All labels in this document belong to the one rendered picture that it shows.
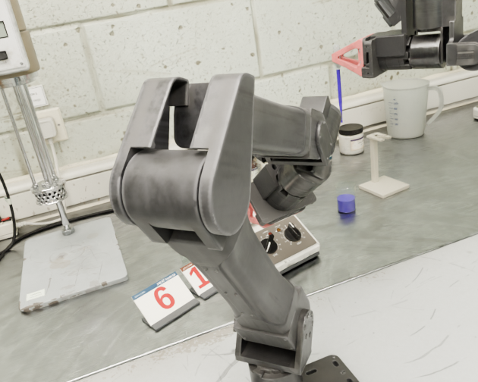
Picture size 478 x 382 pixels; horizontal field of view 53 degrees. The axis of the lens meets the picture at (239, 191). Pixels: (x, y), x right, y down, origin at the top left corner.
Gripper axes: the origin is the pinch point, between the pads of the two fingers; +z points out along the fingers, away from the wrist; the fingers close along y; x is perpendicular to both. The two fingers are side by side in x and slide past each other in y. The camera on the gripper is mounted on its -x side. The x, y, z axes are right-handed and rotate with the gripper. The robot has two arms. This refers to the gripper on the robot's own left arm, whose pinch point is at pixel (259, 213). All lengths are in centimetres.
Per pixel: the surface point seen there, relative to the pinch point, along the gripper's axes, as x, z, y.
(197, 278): 4.1, 12.1, 10.7
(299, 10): -52, 22, -53
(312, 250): 9.0, 6.5, -9.3
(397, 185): 4.2, 14.4, -42.4
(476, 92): -14, 33, -110
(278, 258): 7.5, 6.3, -2.3
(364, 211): 6.3, 13.1, -29.5
